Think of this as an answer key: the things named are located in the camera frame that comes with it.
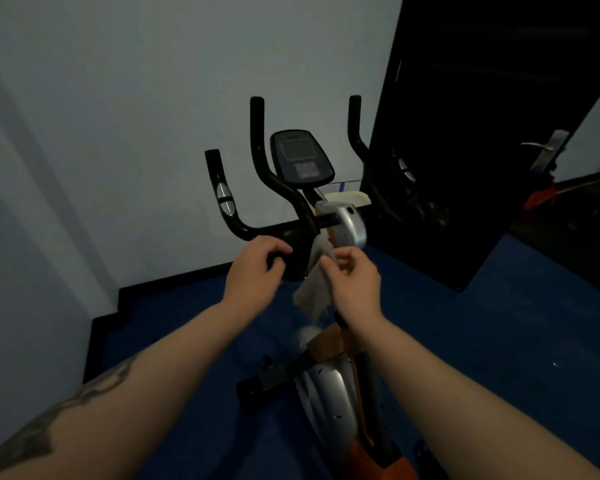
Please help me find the person's right hand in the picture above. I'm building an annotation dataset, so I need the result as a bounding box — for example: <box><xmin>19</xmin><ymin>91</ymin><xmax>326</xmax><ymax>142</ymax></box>
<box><xmin>320</xmin><ymin>246</ymin><xmax>386</xmax><ymax>329</ymax></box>

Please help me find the person's left hand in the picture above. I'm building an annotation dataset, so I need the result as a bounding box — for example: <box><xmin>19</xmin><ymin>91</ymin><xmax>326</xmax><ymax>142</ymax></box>
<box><xmin>223</xmin><ymin>236</ymin><xmax>294</xmax><ymax>321</ymax></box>

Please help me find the white cleaning cloth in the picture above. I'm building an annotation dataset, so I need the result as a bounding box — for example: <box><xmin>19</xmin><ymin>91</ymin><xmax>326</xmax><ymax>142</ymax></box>
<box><xmin>292</xmin><ymin>235</ymin><xmax>342</xmax><ymax>323</ymax></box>

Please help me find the black exercise bike handlebar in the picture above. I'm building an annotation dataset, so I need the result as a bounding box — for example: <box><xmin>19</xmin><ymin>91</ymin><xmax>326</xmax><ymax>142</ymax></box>
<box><xmin>204</xmin><ymin>95</ymin><xmax>421</xmax><ymax>283</ymax></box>

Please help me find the person's right forearm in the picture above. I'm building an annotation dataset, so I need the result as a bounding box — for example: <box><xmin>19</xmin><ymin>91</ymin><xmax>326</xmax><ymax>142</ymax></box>
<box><xmin>347</xmin><ymin>315</ymin><xmax>600</xmax><ymax>480</ymax></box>

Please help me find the person's left forearm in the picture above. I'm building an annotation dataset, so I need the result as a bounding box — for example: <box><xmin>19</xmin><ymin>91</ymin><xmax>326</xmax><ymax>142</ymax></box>
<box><xmin>0</xmin><ymin>299</ymin><xmax>261</xmax><ymax>480</ymax></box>

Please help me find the white tray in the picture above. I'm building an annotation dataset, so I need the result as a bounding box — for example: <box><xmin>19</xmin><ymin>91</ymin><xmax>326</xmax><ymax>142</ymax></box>
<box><xmin>323</xmin><ymin>191</ymin><xmax>372</xmax><ymax>208</ymax></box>

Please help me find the exercise bike console display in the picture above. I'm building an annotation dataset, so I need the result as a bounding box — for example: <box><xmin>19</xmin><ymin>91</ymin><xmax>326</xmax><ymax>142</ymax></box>
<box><xmin>269</xmin><ymin>129</ymin><xmax>336</xmax><ymax>188</ymax></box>

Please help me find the black baseboard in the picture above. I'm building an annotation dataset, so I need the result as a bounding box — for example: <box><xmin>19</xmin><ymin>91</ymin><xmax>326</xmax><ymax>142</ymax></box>
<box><xmin>82</xmin><ymin>262</ymin><xmax>237</xmax><ymax>385</ymax></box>

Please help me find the black door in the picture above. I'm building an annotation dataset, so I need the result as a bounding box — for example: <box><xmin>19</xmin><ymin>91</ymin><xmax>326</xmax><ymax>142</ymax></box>
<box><xmin>366</xmin><ymin>0</ymin><xmax>600</xmax><ymax>293</ymax></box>

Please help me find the orange object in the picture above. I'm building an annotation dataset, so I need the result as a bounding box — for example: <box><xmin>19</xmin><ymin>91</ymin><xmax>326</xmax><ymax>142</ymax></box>
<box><xmin>522</xmin><ymin>174</ymin><xmax>600</xmax><ymax>212</ymax></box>

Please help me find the silver orange exercise bike frame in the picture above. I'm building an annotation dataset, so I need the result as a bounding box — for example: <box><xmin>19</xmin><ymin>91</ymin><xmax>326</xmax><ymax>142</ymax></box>
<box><xmin>236</xmin><ymin>200</ymin><xmax>423</xmax><ymax>480</ymax></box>

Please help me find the silver door handle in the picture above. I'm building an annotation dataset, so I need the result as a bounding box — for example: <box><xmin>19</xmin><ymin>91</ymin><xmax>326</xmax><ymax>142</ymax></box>
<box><xmin>520</xmin><ymin>129</ymin><xmax>571</xmax><ymax>173</ymax></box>

